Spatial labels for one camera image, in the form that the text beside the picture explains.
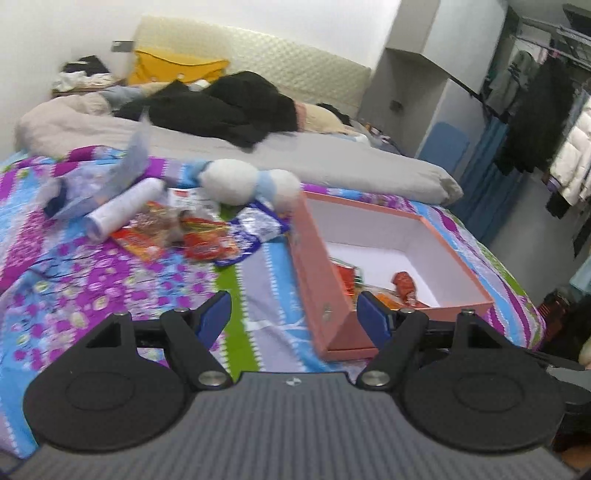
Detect white snack packet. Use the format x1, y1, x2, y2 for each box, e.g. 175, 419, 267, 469
167, 188, 218, 217

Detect cream quilted headboard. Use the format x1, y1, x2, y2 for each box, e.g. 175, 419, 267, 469
134, 16, 372, 121

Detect blue padded board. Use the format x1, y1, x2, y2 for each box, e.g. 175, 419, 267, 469
418, 121, 470, 174

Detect beige pillow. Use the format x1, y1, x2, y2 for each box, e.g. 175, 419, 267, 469
295, 102, 352, 134

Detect blue jeans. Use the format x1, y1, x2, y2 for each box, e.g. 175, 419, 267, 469
99, 85, 144, 104

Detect black hanging coat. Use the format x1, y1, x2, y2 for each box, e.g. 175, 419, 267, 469
496, 58, 575, 176

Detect purple floral printed quilt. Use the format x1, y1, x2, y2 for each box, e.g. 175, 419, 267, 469
0, 145, 548, 457

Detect red snack packet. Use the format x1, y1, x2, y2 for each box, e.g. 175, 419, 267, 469
392, 271, 419, 305

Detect white cylinder can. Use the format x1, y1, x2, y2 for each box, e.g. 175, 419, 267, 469
85, 179, 167, 241

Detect white puffer jacket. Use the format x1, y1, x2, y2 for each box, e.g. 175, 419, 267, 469
549, 97, 591, 206

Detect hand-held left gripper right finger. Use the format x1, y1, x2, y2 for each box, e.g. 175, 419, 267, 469
356, 291, 505, 389

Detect metal clothes rack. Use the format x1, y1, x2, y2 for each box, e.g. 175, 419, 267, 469
522, 16, 591, 70

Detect purple foil snack packet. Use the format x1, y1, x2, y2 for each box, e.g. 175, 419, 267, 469
235, 205, 291, 243

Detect white and blue plush toy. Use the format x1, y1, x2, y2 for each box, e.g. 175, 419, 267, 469
182, 159, 302, 215

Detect black jacket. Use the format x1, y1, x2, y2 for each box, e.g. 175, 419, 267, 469
113, 71, 298, 148

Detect dark cloth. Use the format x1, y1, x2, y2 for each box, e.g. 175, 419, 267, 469
323, 104, 354, 127

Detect blue hanging cloth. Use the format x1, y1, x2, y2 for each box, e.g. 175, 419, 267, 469
462, 117, 513, 236

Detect grey duvet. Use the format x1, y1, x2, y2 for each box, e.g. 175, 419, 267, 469
16, 95, 464, 207

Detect pale blue plastic bag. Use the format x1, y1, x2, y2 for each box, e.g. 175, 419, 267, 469
44, 115, 151, 220

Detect yellow orange snack packet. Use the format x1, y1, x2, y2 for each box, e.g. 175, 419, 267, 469
372, 290, 432, 311

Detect pile of snack packets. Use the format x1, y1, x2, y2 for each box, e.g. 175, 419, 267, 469
111, 189, 241, 265

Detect heap of clothes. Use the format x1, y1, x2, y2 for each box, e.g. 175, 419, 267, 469
53, 55, 116, 90

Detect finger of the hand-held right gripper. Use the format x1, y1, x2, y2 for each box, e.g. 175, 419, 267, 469
518, 349, 588, 371

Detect pink cardboard box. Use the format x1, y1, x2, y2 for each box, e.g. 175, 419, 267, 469
288, 191, 495, 362

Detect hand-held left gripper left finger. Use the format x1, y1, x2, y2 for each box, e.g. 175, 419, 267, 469
85, 291, 233, 389

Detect yellow pillow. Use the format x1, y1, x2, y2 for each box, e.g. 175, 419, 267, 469
127, 48, 230, 86

